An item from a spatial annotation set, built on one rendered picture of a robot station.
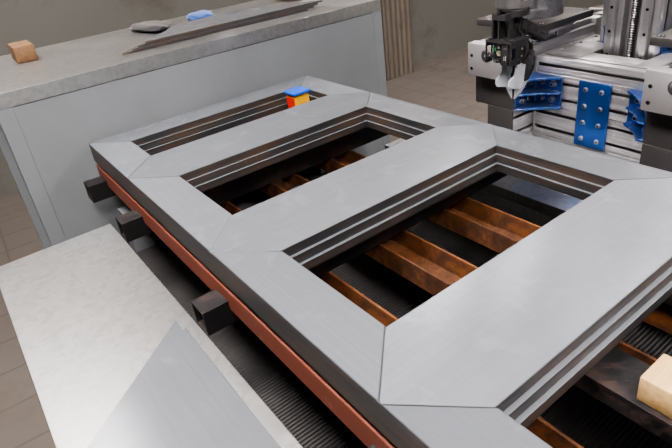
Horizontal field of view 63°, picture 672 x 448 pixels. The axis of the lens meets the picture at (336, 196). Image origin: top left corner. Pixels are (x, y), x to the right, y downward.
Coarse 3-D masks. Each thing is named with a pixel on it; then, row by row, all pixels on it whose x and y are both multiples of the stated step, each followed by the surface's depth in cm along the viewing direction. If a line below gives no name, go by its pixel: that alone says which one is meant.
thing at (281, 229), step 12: (264, 204) 109; (240, 216) 105; (252, 216) 105; (264, 216) 104; (276, 216) 104; (288, 216) 103; (252, 228) 101; (264, 228) 100; (276, 228) 100; (288, 228) 99; (300, 228) 99; (312, 228) 98; (276, 240) 96; (288, 240) 96; (300, 240) 95
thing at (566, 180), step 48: (144, 144) 152; (288, 144) 141; (432, 192) 111; (576, 192) 107; (192, 240) 102; (336, 240) 99; (240, 288) 89; (288, 336) 79; (384, 336) 72; (624, 336) 74; (336, 384) 71; (528, 384) 64; (384, 432) 65
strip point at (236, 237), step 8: (232, 216) 106; (232, 224) 103; (240, 224) 103; (224, 232) 101; (232, 232) 100; (240, 232) 100; (248, 232) 100; (216, 240) 99; (224, 240) 98; (232, 240) 98; (240, 240) 98; (248, 240) 97; (256, 240) 97; (264, 240) 97; (216, 248) 96; (224, 248) 96; (232, 248) 96; (240, 248) 95; (248, 248) 95; (256, 248) 95; (264, 248) 94; (272, 248) 94
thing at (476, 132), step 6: (444, 126) 134; (450, 126) 133; (456, 126) 133; (462, 126) 132; (468, 126) 132; (474, 126) 132; (456, 132) 130; (462, 132) 129; (468, 132) 129; (474, 132) 128; (480, 132) 128; (486, 132) 128; (492, 132) 127; (480, 138) 125; (486, 138) 125; (492, 138) 124
